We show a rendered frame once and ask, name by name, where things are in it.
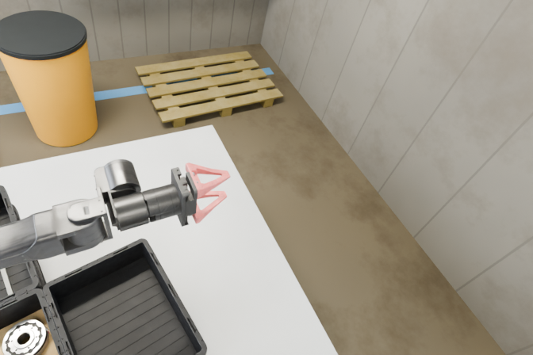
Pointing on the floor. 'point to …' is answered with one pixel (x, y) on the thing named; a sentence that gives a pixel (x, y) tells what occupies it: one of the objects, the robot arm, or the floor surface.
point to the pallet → (175, 115)
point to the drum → (51, 74)
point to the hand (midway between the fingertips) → (223, 185)
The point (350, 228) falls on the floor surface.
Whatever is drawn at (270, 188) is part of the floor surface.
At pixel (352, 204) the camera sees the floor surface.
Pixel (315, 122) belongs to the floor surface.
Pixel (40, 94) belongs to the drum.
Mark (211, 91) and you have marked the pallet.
